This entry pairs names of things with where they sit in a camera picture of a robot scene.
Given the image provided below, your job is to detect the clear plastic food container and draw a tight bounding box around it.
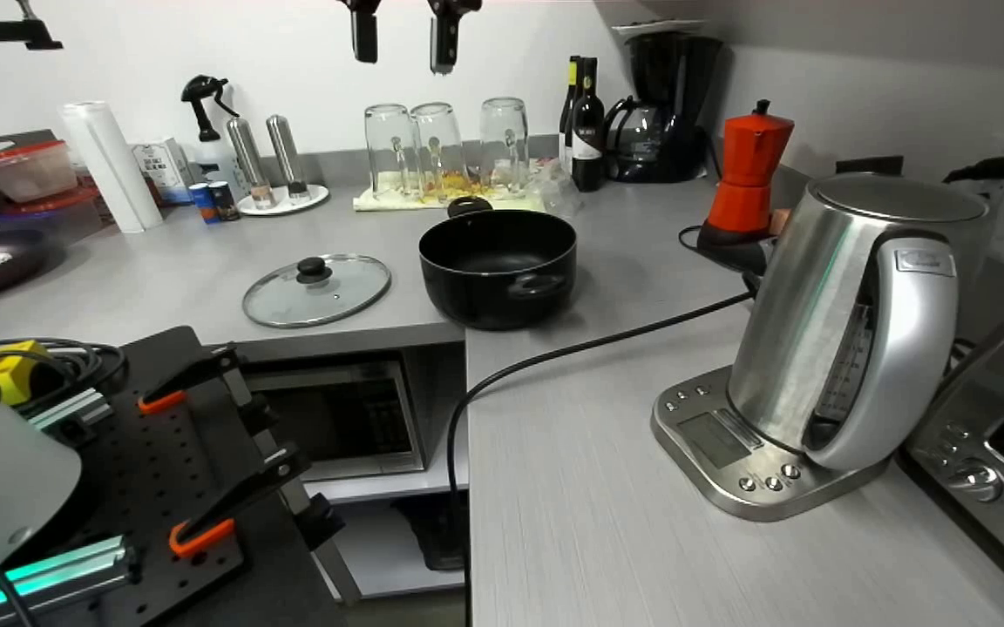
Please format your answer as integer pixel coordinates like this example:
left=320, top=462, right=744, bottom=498
left=0, top=139, right=75, bottom=201

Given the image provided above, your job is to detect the upper black orange clamp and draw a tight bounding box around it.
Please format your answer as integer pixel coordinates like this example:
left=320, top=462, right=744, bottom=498
left=137, top=349, right=242, bottom=417

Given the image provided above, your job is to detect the left steel grinder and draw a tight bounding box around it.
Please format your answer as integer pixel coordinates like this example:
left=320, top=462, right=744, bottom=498
left=226, top=119, right=276, bottom=210

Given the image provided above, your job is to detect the white plastic shield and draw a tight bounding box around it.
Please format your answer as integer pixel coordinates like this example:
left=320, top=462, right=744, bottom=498
left=0, top=406, right=83, bottom=556

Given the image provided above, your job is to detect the left upturned drinking glass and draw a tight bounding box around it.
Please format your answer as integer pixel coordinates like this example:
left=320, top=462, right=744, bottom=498
left=363, top=100, right=412, bottom=200

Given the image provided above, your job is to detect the black cooking pot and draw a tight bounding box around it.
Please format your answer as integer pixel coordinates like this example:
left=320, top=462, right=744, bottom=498
left=417, top=200, right=577, bottom=332

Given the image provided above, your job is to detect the round white tray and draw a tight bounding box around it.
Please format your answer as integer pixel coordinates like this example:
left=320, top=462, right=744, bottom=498
left=238, top=186, right=331, bottom=219

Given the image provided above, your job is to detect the red moka pot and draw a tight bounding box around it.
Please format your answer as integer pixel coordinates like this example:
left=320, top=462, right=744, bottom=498
left=696, top=100, right=793, bottom=275

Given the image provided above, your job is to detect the black drip coffee maker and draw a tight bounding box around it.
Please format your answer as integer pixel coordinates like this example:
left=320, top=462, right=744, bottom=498
left=606, top=32, right=720, bottom=180

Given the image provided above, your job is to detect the upturned drinking glass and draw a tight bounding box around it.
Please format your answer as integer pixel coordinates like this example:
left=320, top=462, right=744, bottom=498
left=412, top=100, right=464, bottom=200
left=481, top=99, right=531, bottom=190
left=363, top=100, right=412, bottom=200

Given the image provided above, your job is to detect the yellow black tool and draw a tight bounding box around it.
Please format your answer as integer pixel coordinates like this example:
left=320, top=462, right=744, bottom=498
left=0, top=337, right=44, bottom=404

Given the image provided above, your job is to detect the steel grinder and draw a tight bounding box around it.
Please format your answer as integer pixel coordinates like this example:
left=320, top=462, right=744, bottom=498
left=226, top=119, right=276, bottom=210
left=264, top=115, right=306, bottom=196

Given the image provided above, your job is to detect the right steel grinder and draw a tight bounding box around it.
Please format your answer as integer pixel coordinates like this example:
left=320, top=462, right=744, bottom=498
left=264, top=115, right=306, bottom=196

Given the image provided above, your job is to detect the aluminium extrusion bar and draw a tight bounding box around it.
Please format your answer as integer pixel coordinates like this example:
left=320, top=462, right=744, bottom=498
left=0, top=536, right=137, bottom=622

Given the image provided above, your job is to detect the white paper towel roll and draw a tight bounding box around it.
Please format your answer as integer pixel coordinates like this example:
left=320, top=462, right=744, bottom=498
left=62, top=100, right=160, bottom=237

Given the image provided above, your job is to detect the silver kettle base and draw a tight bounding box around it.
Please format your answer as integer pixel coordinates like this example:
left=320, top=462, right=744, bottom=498
left=653, top=369, right=877, bottom=522

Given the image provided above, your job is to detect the small blue can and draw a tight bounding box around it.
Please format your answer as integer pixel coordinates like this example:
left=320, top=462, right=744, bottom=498
left=189, top=180, right=238, bottom=223

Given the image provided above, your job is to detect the dark wine bottle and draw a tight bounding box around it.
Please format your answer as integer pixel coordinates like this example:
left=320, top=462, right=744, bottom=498
left=561, top=54, right=601, bottom=190

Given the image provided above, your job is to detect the lower black orange clamp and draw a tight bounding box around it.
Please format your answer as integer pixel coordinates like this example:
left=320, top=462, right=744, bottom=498
left=168, top=445, right=302, bottom=562

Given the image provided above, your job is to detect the stainless steel electric kettle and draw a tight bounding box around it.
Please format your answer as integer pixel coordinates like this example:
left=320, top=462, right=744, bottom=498
left=729, top=175, right=988, bottom=469

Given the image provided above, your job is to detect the right upturned drinking glass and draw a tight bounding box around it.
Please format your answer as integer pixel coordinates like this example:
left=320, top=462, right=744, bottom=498
left=481, top=99, right=531, bottom=190

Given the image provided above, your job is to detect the middle upturned drinking glass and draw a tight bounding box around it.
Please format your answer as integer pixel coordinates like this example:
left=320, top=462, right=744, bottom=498
left=412, top=100, right=464, bottom=200

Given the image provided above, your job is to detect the glass pot lid black knob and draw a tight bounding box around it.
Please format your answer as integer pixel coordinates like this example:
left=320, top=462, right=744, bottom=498
left=239, top=254, right=390, bottom=327

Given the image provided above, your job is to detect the black power cable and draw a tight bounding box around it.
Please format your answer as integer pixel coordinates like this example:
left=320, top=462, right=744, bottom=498
left=441, top=223, right=755, bottom=562

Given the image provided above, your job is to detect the black perforated breadboard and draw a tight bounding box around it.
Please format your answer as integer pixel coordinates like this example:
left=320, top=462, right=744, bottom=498
left=34, top=327, right=342, bottom=627

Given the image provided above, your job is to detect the black orange clamp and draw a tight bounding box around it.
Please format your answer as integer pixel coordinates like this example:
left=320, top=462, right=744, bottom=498
left=137, top=349, right=242, bottom=417
left=168, top=445, right=302, bottom=562

